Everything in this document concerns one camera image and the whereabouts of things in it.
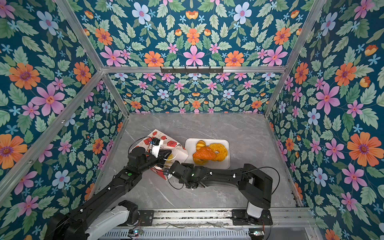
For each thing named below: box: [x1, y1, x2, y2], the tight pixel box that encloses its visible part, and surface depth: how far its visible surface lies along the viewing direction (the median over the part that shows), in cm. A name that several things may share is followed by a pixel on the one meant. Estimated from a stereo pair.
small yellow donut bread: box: [193, 158, 209, 166], surface depth 92 cm
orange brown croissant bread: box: [192, 146, 217, 160], surface depth 90 cm
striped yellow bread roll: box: [195, 140, 206, 151], surface depth 100 cm
